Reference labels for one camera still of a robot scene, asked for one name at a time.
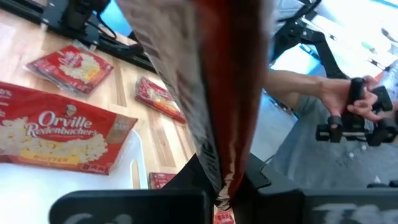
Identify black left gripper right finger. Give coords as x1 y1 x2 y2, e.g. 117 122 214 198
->
233 154 398 224

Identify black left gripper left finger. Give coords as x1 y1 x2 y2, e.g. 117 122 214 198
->
49 154 216 224

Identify white plastic basket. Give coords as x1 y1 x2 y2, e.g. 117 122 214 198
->
0 129 149 224

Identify person's forearm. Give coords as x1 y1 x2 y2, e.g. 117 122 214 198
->
264 70 330 108

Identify person's hand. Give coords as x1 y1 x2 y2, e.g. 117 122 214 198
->
320 74 385 122

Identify person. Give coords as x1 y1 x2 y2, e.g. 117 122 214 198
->
263 58 398 125

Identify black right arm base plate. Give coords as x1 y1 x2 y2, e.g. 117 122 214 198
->
39 0 102 47

